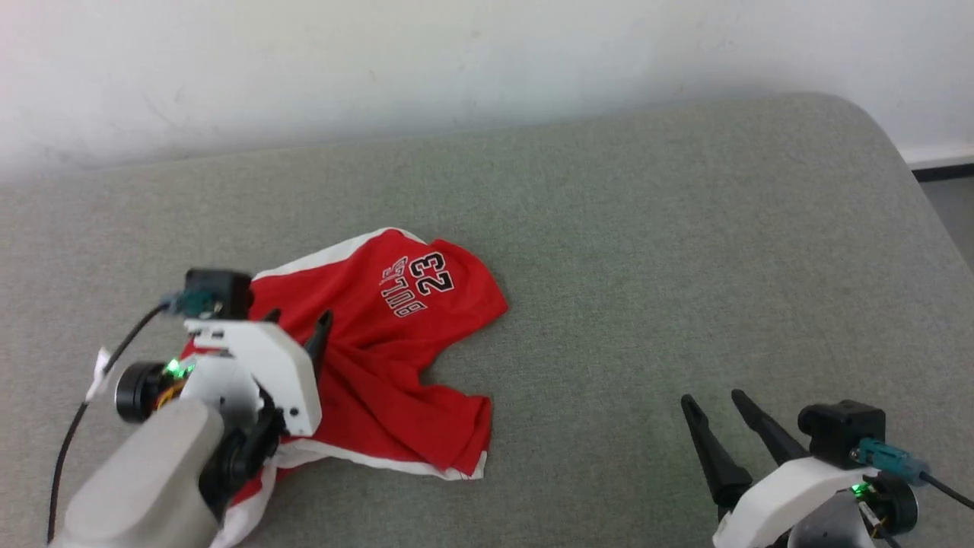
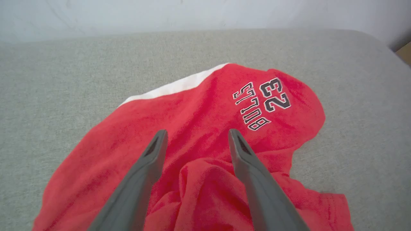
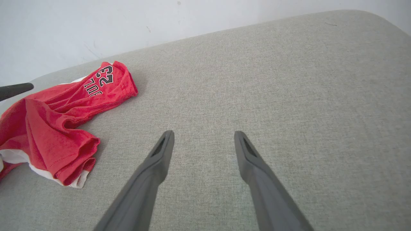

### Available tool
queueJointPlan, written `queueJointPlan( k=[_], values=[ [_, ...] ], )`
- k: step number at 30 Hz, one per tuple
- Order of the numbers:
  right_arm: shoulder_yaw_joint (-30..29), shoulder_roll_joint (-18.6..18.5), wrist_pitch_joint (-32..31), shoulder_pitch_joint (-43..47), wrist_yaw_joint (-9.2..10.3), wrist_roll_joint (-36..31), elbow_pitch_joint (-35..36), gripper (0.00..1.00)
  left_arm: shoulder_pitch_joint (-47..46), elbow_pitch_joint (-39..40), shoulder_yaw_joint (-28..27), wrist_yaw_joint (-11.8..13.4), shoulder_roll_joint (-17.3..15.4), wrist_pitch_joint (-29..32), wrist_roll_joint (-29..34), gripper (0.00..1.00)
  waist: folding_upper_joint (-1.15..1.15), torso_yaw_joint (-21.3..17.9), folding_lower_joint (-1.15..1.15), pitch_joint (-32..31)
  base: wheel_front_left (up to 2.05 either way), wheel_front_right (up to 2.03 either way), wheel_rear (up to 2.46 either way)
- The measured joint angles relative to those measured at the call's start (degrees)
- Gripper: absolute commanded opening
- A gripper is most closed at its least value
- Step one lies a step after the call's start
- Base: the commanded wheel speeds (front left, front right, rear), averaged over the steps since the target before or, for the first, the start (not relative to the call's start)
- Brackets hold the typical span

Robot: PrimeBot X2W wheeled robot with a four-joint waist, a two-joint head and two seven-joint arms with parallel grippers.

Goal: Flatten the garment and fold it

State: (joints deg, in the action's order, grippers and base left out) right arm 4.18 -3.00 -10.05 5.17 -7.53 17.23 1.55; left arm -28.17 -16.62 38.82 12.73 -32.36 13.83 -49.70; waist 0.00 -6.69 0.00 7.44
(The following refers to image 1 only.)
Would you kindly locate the red basketball jersey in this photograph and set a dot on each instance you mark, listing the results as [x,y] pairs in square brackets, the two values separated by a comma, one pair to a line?
[380,358]

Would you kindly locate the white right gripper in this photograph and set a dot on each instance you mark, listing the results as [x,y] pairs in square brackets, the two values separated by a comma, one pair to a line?
[784,495]

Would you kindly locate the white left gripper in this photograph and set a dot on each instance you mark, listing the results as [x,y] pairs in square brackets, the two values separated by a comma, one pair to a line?
[278,373]

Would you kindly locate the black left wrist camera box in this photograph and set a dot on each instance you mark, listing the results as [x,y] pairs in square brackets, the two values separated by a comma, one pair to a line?
[221,291]

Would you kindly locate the white wall baseboard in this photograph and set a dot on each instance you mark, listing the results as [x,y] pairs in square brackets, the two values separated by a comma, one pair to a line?
[940,154]

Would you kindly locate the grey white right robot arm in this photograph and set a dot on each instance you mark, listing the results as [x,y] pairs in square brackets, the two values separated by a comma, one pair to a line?
[845,525]

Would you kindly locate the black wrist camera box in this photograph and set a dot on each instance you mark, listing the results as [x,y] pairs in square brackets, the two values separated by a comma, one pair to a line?
[841,430]
[221,291]

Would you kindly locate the grey fabric sofa cushion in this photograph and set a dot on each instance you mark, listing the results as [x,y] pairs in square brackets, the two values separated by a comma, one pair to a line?
[647,289]

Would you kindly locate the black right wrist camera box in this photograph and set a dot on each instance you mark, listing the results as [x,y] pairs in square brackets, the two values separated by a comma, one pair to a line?
[841,430]

